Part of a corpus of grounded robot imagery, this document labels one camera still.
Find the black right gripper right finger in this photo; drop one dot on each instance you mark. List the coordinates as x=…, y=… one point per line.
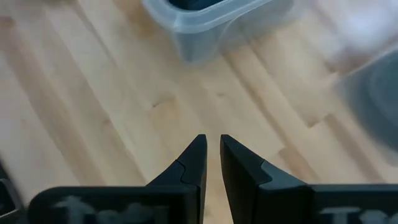
x=248, y=193

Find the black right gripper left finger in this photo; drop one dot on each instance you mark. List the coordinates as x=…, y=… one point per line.
x=174, y=199

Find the dark green hat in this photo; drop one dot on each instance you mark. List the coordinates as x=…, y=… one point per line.
x=379, y=102

